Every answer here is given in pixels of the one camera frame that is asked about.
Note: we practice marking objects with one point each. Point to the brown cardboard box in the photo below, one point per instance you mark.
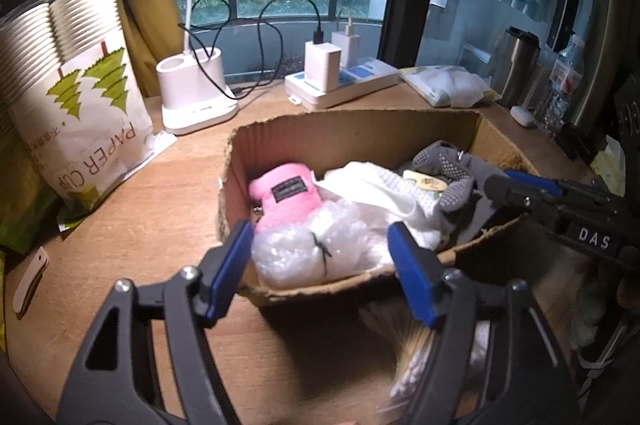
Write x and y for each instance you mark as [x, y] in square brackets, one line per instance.
[350, 135]

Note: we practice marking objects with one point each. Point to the yellow-green tissue pack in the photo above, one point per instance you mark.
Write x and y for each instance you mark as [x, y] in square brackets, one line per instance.
[607, 167]

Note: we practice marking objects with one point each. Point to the white power strip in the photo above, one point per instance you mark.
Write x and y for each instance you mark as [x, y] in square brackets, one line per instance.
[365, 80]

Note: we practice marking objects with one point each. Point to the pink plush toy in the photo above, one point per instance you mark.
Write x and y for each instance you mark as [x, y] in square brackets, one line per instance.
[287, 197]

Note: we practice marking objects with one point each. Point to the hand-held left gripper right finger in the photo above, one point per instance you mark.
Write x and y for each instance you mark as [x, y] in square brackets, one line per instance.
[412, 275]

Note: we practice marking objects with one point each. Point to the small white charger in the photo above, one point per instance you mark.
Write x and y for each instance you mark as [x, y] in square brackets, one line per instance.
[346, 42]

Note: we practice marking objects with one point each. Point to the clear water bottle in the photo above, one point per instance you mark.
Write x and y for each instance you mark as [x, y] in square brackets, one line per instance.
[562, 85]

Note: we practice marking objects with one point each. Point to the white wet wipes pack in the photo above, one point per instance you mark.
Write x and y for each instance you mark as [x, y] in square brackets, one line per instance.
[445, 85]

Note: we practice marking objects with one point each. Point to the grey dotted gloves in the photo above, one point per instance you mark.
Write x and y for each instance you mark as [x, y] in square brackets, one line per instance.
[460, 190]

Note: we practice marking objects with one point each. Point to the white desk lamp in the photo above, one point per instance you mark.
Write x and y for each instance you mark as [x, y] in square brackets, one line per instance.
[197, 90]

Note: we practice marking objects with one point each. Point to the person's right hand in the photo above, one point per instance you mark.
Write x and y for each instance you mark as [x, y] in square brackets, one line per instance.
[629, 292]

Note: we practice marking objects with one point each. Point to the green plastic bag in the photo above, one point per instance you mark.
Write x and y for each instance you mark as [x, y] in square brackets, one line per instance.
[22, 210]

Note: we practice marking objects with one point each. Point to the dark olive curtain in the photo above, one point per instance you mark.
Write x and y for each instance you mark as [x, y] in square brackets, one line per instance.
[142, 15]

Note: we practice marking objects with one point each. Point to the large white charger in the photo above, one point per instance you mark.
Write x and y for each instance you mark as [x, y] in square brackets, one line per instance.
[322, 67]

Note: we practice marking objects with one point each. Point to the white earbud case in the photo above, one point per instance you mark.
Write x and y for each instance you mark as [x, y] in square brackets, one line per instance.
[522, 116]

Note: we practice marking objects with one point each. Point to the small white flat object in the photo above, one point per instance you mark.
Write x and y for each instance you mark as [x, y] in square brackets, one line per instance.
[31, 282]

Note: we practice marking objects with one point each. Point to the bag of paper cups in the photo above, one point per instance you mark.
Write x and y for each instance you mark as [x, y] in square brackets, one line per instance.
[80, 95]

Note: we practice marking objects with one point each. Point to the white bubble wrap bundle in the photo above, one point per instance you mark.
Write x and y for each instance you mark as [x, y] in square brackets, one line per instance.
[320, 250]

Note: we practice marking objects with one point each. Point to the white fluffy cloth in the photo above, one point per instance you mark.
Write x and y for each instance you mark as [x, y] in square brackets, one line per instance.
[415, 355]
[595, 315]

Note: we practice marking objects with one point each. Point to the steel thermos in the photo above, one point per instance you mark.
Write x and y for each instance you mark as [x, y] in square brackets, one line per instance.
[517, 65]

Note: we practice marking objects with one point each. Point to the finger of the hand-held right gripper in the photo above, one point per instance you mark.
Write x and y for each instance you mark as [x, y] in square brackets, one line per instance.
[510, 192]
[535, 182]

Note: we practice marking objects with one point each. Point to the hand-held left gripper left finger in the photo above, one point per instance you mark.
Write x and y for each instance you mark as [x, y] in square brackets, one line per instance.
[230, 265]

